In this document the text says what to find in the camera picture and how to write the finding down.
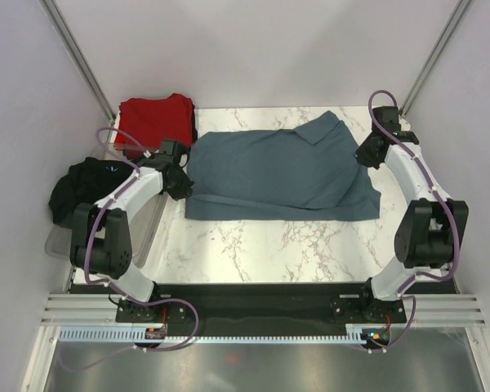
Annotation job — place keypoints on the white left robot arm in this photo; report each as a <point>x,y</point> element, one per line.
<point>101,238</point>

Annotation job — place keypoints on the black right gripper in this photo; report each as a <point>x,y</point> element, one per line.
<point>362,155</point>

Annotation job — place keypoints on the black t-shirt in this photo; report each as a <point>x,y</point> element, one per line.
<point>85,182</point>
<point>187,133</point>

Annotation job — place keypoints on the blue-grey t-shirt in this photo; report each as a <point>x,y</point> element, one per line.
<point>308,173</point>

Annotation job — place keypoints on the folded black t-shirt under red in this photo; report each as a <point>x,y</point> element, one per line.
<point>187,133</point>

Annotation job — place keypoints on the clear plastic bin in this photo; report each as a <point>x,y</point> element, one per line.
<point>142,227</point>

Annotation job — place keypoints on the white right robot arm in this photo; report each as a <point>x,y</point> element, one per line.
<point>430,234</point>

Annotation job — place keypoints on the aluminium corner frame post right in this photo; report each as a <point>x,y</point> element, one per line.
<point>441,44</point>

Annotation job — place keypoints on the white slotted cable duct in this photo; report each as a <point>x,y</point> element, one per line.
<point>148,335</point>

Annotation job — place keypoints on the aluminium corner frame post left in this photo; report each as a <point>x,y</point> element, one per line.
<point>71,44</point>

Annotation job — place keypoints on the aluminium corner frame post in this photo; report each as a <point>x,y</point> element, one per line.
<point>441,44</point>
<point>71,44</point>

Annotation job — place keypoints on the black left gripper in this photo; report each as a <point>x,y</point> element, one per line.
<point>185,190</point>

